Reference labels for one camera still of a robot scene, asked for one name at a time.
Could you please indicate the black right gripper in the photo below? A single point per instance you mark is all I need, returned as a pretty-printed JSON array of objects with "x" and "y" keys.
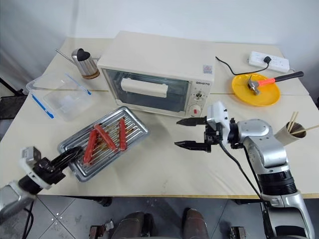
[{"x": 213, "y": 135}]

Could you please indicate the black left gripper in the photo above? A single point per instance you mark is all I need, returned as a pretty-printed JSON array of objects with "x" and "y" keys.
[{"x": 48, "y": 171}]

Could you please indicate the metal baking tray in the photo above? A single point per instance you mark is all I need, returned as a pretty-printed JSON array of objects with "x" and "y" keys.
[{"x": 134, "y": 129}]

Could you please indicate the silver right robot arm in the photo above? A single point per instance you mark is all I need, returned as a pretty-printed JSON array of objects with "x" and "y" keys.
[{"x": 269, "y": 149}]

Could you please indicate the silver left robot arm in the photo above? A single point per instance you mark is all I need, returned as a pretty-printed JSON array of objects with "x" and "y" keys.
[{"x": 15, "y": 196}]

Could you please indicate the white knob with red mark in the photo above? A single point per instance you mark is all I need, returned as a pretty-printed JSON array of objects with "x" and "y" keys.
[{"x": 196, "y": 110}]

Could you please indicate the small silver oven knob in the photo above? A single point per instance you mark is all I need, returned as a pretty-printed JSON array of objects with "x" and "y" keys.
[{"x": 200, "y": 95}]

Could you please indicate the cream toaster oven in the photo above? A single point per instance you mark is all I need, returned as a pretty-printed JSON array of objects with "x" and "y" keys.
[{"x": 154, "y": 52}]

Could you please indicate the red sausage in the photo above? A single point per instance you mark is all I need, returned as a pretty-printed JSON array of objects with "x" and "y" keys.
[
  {"x": 106, "y": 137},
  {"x": 122, "y": 134},
  {"x": 90, "y": 147}
]

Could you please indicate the clear box with blue clips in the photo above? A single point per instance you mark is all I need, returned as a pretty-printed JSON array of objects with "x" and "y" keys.
[{"x": 62, "y": 99}]

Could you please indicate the dark metal floor clamp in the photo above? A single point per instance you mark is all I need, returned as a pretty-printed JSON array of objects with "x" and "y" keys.
[
  {"x": 238, "y": 232},
  {"x": 101, "y": 229}
]

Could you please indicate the black stand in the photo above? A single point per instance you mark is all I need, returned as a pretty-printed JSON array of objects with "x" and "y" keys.
[{"x": 7, "y": 104}]

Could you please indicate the yellow plate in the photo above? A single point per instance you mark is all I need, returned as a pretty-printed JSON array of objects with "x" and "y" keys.
[{"x": 266, "y": 95}]

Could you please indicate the dark rounded shape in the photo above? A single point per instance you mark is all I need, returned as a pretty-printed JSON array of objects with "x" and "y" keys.
[
  {"x": 195, "y": 222},
  {"x": 130, "y": 225}
]

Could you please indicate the beige paper cup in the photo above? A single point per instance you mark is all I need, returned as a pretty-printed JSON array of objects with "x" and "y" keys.
[{"x": 284, "y": 135}]

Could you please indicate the steel kettle with heart lid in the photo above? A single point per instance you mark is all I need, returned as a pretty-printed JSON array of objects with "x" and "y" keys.
[{"x": 86, "y": 64}]

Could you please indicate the white power strip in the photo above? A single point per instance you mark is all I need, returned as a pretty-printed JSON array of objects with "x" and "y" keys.
[{"x": 256, "y": 58}]

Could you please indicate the wooden chopstick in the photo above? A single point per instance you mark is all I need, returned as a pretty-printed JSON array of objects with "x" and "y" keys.
[
  {"x": 309, "y": 129},
  {"x": 294, "y": 122},
  {"x": 291, "y": 120}
]

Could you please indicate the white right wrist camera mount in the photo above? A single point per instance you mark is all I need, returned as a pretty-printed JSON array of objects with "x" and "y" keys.
[{"x": 219, "y": 113}]

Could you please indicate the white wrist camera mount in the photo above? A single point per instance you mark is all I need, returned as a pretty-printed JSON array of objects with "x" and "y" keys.
[
  {"x": 27, "y": 155},
  {"x": 219, "y": 113}
]

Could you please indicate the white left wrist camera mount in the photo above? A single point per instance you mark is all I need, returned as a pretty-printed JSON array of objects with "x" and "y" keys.
[{"x": 27, "y": 155}]

